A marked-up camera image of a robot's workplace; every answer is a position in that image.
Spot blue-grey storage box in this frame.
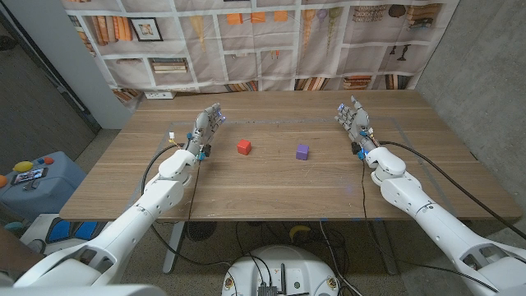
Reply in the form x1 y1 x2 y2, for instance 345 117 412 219
0 150 87 221

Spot yellow banana toy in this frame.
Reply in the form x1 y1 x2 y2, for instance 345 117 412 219
288 224 312 243

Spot black round fan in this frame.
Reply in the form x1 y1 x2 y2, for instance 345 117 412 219
185 220 218 243

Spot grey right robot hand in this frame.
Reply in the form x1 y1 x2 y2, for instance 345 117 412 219
334 95 381 155

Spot black smartphone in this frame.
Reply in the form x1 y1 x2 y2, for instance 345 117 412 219
11 167 49 186

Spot printed bookshelf backdrop cloth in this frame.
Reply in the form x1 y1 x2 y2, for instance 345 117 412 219
61 0 460 109

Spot thin black left wrist cable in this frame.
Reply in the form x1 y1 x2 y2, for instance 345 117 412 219
187 159 202 223

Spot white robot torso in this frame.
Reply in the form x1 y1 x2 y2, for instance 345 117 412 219
0 284 168 296

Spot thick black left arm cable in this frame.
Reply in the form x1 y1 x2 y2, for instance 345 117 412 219
141 143 231 268

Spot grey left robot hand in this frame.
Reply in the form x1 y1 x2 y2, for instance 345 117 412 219
185 102 228 161

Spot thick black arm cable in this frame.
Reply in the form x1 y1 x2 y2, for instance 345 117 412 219
378 141 526 241
141 143 231 268

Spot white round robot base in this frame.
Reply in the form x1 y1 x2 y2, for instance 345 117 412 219
220 244 342 296

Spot white power strip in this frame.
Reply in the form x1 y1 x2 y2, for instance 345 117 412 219
143 90 177 100

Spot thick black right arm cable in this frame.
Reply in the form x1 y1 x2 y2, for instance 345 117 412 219
378 141 526 241

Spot white stand with blue pads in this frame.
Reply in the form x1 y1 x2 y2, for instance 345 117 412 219
20 213 108 256

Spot white table leg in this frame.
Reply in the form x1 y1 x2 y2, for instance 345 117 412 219
162 220 186 275

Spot grey table leg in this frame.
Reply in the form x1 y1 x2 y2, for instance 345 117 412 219
371 220 399 275

